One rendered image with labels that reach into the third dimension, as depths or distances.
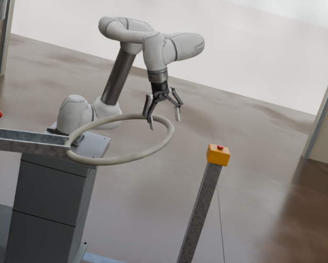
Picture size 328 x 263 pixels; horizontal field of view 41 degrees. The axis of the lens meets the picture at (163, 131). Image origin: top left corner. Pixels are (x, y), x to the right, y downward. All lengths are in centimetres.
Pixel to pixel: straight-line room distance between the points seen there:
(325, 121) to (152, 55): 528
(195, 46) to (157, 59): 19
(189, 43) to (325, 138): 526
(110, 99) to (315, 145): 480
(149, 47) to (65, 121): 97
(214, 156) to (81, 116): 82
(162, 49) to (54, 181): 117
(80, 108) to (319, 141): 494
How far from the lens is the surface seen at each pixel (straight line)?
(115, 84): 257
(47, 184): 268
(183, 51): 190
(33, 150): 185
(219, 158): 255
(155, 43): 184
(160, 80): 188
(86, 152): 262
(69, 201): 269
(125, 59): 248
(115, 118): 212
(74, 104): 261
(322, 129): 694
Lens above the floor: 188
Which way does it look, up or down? 18 degrees down
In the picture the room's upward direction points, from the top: 15 degrees clockwise
